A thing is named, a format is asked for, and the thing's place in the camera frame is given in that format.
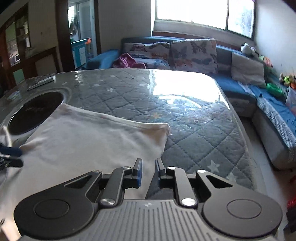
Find cream sweatshirt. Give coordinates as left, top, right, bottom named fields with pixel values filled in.
left=0, top=103, right=171, bottom=241

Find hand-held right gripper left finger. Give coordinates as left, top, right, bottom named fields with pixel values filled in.
left=65, top=158, right=143, bottom=208

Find quilted grey table cover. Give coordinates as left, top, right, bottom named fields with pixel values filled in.
left=0, top=68, right=262, bottom=241

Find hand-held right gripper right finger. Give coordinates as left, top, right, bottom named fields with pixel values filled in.
left=155, top=158, right=233, bottom=207

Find blue cabinet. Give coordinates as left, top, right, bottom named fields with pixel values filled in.
left=70, top=38, right=92, bottom=69

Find black round induction cooktop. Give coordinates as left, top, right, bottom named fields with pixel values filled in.
left=7, top=91, right=65, bottom=136

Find butterfly print pillow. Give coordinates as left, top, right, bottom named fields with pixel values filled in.
left=171, top=38, right=218, bottom=75
left=133, top=58, right=170, bottom=70
left=122, top=42, right=171, bottom=60

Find wooden display cabinet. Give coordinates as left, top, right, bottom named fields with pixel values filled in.
left=0, top=5, right=31, bottom=91

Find small plush toys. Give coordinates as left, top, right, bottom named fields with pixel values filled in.
left=279, top=74, right=296, bottom=88

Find panda plush toy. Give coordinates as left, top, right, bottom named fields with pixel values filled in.
left=241, top=43, right=258, bottom=56

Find grey pillow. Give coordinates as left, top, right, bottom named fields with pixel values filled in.
left=231, top=51, right=266, bottom=88

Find pink cloth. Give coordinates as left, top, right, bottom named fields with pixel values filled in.
left=112, top=53, right=146, bottom=69

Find blue sofa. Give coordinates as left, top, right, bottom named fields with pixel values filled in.
left=81, top=36, right=296, bottom=169

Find grey remote control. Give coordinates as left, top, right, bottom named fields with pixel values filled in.
left=26, top=75, right=56, bottom=91

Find window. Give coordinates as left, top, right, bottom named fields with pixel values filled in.
left=151, top=0, right=256, bottom=39

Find green and orange plush toy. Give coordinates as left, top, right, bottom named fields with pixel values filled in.
left=259, top=56, right=273, bottom=68

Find wooden sideboard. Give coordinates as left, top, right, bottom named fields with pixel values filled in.
left=23, top=46, right=60, bottom=79

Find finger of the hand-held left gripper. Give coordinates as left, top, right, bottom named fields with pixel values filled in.
left=0, top=156, right=24, bottom=172
left=0, top=142, right=23, bottom=157

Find dark wooden door frame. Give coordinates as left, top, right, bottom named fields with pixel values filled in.
left=55, top=0, right=102, bottom=72

